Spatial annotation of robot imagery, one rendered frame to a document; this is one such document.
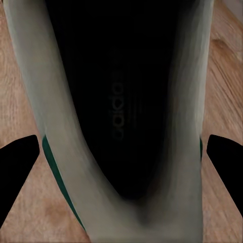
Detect gym shoe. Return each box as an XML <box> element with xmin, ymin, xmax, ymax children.
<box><xmin>2</xmin><ymin>0</ymin><xmax>215</xmax><ymax>243</ymax></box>

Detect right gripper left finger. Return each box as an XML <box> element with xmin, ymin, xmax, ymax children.
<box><xmin>0</xmin><ymin>135</ymin><xmax>40</xmax><ymax>228</ymax></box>

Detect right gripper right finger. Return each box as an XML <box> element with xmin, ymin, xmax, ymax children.
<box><xmin>207</xmin><ymin>135</ymin><xmax>243</xmax><ymax>217</ymax></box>

